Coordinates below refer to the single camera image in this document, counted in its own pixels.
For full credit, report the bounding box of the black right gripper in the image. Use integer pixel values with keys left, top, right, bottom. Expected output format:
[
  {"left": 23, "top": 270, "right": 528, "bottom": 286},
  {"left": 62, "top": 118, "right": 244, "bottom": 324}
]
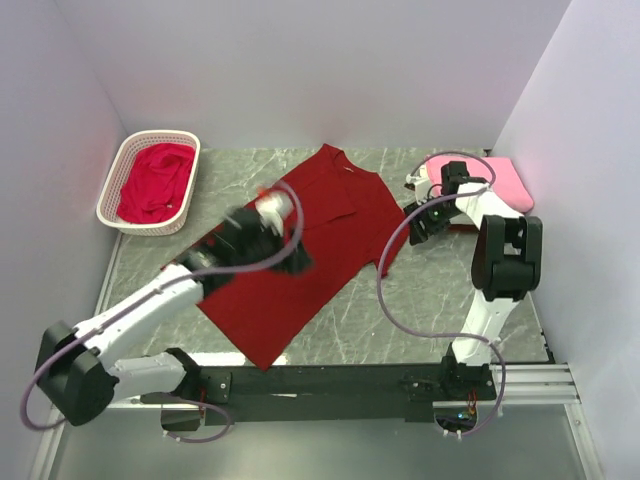
[{"left": 402, "top": 195, "right": 461, "bottom": 247}]

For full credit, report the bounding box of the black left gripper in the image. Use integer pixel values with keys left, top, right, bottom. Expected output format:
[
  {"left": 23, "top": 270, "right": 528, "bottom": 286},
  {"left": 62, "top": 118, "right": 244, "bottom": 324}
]
[{"left": 235, "top": 220, "right": 314, "bottom": 277}]

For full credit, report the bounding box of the dark red t shirt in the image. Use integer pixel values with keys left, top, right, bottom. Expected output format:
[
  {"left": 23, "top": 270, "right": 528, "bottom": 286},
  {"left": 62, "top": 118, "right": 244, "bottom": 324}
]
[{"left": 198, "top": 144, "right": 408, "bottom": 370}]

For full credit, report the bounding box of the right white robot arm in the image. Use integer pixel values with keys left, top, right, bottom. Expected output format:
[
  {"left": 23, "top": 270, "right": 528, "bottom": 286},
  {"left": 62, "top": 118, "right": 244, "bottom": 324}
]
[{"left": 404, "top": 160, "right": 543, "bottom": 399}]

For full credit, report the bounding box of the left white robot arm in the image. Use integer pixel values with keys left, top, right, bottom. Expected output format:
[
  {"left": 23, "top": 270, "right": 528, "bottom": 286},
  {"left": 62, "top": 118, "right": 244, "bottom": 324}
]
[{"left": 30, "top": 200, "right": 311, "bottom": 426}]

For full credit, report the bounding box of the folded red t shirt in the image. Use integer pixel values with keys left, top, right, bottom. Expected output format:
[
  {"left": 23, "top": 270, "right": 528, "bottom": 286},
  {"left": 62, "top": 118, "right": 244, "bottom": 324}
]
[{"left": 448, "top": 224, "right": 478, "bottom": 234}]

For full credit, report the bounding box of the folded pink t shirt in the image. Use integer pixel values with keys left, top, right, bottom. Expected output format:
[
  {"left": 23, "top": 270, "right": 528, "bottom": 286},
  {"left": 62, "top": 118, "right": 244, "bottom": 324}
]
[{"left": 419, "top": 155, "right": 534, "bottom": 213}]

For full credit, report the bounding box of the crimson t shirt in basket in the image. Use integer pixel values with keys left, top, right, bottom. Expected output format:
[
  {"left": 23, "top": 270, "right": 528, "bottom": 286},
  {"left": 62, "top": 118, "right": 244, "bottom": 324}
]
[{"left": 117, "top": 143, "right": 195, "bottom": 224}]

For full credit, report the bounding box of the white plastic laundry basket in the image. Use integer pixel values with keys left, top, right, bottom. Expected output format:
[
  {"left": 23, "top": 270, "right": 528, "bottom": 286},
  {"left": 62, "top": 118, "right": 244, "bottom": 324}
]
[{"left": 96, "top": 130, "right": 201, "bottom": 237}]

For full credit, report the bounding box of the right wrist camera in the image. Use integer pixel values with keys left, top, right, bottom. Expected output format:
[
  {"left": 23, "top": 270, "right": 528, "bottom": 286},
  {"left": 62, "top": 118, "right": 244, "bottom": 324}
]
[{"left": 404, "top": 173, "right": 431, "bottom": 204}]

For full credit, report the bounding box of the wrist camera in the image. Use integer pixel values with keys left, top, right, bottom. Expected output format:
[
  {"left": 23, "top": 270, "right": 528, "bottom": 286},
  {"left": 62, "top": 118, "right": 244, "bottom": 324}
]
[
  {"left": 404, "top": 173, "right": 431, "bottom": 204},
  {"left": 255, "top": 191, "right": 294, "bottom": 228}
]

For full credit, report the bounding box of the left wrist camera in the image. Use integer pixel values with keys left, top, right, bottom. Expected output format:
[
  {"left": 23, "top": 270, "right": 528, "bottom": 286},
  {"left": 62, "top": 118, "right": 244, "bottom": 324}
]
[{"left": 255, "top": 191, "right": 294, "bottom": 228}]

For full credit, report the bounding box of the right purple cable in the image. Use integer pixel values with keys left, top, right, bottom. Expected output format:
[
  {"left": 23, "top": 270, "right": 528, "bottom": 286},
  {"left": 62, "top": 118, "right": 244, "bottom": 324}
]
[{"left": 375, "top": 148, "right": 507, "bottom": 439}]

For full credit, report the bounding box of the purple cable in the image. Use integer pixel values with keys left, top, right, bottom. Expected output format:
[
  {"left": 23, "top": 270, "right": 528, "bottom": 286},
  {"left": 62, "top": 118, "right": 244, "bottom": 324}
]
[
  {"left": 375, "top": 148, "right": 507, "bottom": 439},
  {"left": 19, "top": 179, "right": 306, "bottom": 431}
]

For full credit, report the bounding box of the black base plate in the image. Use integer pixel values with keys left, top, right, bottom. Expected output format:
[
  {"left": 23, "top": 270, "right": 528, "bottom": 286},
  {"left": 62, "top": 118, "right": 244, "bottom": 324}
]
[{"left": 186, "top": 360, "right": 497, "bottom": 423}]

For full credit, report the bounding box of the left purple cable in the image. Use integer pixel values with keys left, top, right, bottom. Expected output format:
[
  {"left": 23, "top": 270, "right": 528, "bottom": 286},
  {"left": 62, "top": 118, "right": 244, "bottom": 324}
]
[{"left": 19, "top": 179, "right": 306, "bottom": 431}]

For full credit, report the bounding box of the aluminium rail frame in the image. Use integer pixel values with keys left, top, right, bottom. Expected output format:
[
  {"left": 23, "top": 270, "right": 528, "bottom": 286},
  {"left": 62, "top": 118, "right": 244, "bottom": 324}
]
[{"left": 105, "top": 363, "right": 581, "bottom": 409}]

